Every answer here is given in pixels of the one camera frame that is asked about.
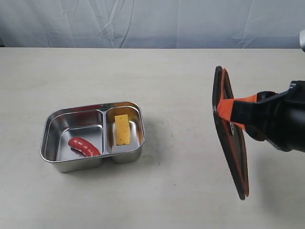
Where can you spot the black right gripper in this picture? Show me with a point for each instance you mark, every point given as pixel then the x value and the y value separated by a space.
pixel 280 118

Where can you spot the dark lid with orange seal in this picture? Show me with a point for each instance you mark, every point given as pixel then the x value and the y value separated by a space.
pixel 230 135

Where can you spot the yellow toy cheese wedge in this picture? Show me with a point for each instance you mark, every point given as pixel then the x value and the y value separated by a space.
pixel 122 124

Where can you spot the red toy sausage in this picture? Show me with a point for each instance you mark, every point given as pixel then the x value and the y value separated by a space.
pixel 84 146

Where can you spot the steel two-compartment lunch box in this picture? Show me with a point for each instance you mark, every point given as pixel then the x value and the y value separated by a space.
pixel 95 124

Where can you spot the grey-blue wrinkled backdrop cloth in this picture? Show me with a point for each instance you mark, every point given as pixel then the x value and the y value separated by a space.
pixel 152 23

